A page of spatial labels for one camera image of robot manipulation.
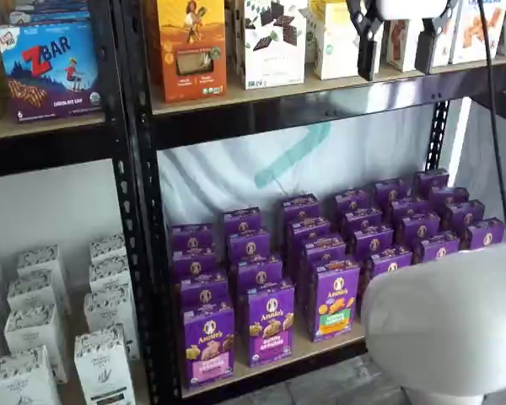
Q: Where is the black cable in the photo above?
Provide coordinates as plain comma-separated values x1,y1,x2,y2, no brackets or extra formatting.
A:
474,0,506,240

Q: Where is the blue Z Bar box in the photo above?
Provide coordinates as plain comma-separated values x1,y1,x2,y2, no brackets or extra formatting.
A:
0,22,103,124
7,0,92,27

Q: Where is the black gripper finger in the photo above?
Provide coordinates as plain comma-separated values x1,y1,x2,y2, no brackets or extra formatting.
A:
413,0,454,75
346,0,383,83

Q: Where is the purple Annie's box pink patch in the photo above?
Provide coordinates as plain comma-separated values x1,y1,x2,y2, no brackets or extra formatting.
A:
178,271,230,312
170,247,219,280
169,222,216,255
182,302,236,390

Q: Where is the sea salt pretzel crackers box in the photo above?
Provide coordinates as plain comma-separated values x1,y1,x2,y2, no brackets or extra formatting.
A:
448,0,506,66

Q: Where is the purple Annie's box brown patch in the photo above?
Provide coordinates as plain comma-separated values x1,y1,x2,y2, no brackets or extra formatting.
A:
413,230,461,263
397,211,441,240
389,196,430,219
372,178,412,203

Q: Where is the purple Annie's snack box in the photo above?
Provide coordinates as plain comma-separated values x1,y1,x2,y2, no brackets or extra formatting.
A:
443,199,487,232
429,186,471,208
413,167,450,192
464,217,506,251

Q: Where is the white chocolate-pattern box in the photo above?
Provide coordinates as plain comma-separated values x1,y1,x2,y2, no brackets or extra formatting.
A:
241,0,308,91

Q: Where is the orange Revival snack box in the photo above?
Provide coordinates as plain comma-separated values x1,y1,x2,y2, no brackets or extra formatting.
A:
156,0,229,105

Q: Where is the purple Annie's box green patch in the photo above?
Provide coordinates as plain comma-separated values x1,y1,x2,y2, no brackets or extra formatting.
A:
287,216,332,251
279,193,322,224
313,259,361,343
302,235,347,272

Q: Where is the purple Annie's box violet patch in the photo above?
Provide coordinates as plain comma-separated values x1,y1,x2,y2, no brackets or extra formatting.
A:
223,206,263,236
245,278,296,368
235,254,284,293
227,229,272,263

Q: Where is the purple Annie's box orange patch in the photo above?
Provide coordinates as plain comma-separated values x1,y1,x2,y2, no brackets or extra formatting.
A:
342,207,383,232
333,187,371,213
350,224,395,255
368,246,414,280

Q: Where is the Simple Mills bar box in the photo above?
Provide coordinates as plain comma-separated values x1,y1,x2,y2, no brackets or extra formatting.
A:
309,0,364,81

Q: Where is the cheddar pretzel crackers box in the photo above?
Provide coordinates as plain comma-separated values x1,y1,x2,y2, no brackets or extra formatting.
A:
380,18,453,73

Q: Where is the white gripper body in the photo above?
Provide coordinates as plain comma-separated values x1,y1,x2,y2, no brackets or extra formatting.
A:
378,0,449,21

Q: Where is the white backdrop cloth teal logo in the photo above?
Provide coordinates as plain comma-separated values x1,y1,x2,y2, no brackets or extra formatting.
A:
156,99,506,254

